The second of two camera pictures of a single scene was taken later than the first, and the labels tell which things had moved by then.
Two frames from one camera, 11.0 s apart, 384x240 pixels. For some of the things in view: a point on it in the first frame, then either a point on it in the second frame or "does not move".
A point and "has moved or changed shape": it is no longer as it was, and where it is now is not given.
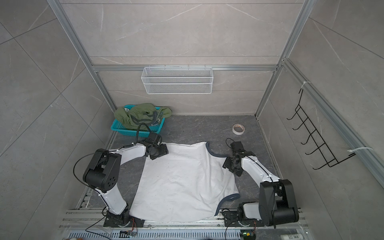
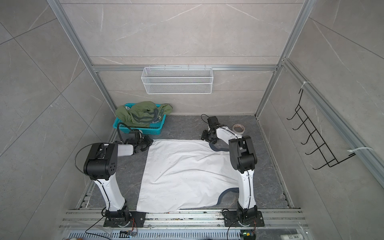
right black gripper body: x=229 y=163 to x=207 y=136
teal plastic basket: x=122 y=128 does not move
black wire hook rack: x=320 y=144 does not move
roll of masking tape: x=238 y=125 does not move
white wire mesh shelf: x=177 y=80 does not move
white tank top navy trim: x=188 y=184 has moved or changed shape
